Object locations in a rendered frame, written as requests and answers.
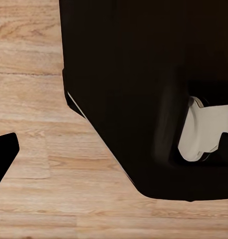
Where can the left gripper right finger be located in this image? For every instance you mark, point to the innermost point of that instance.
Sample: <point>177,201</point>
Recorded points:
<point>223,146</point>

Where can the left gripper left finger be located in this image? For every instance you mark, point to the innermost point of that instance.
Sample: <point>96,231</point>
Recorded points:
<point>9,148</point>

